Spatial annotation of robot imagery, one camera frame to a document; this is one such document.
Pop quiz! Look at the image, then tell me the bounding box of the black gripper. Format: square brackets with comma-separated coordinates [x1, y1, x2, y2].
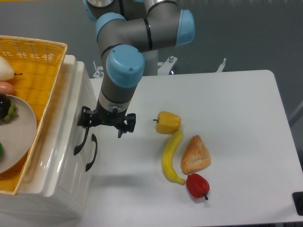
[77, 106, 136, 138]

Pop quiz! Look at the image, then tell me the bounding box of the white drawer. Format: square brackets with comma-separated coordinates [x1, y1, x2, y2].
[45, 61, 97, 199]

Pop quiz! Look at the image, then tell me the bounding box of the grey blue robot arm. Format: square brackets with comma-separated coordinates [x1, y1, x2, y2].
[77, 0, 196, 136]

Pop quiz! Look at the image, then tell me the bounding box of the white drawer cabinet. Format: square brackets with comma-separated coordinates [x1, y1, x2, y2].
[0, 55, 99, 218]

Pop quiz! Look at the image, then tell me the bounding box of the yellow bell pepper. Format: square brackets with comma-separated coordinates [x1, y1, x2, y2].
[153, 111, 181, 134]

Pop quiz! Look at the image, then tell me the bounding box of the yellow banana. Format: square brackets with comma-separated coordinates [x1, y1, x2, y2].
[161, 130, 186, 185]

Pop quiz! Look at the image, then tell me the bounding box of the yellow woven basket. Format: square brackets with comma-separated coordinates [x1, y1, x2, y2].
[0, 35, 68, 196]

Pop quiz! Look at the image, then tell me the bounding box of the grey round plate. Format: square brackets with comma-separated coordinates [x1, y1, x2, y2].
[0, 96, 36, 173]

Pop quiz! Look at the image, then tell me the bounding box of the triangular pastry bread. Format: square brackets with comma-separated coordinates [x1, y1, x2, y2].
[180, 135, 211, 175]

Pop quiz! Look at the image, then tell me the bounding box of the green grape bunch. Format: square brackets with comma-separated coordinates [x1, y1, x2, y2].
[2, 103, 18, 122]

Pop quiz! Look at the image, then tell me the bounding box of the dark purple eggplant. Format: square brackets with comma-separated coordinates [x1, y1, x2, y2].
[0, 93, 11, 119]

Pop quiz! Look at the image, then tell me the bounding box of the pink sausage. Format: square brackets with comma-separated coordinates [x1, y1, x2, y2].
[0, 81, 15, 95]

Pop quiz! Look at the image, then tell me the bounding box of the white pear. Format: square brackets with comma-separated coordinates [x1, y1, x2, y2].
[0, 56, 23, 81]

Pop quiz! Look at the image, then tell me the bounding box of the green vegetable piece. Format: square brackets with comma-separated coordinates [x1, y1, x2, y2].
[0, 143, 3, 156]

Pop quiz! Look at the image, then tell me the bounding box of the red bell pepper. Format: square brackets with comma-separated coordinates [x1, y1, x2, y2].
[186, 173, 210, 200]

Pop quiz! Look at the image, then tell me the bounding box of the black corner device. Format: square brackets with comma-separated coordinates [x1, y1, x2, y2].
[292, 192, 303, 216]

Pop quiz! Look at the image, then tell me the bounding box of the bottom drawer black handle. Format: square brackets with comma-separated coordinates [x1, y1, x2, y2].
[85, 133, 98, 172]

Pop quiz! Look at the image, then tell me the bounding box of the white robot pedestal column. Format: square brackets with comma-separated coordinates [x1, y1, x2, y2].
[142, 50, 158, 76]

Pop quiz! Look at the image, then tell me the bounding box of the white metal base frame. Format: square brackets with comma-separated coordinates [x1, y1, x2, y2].
[92, 56, 227, 79]

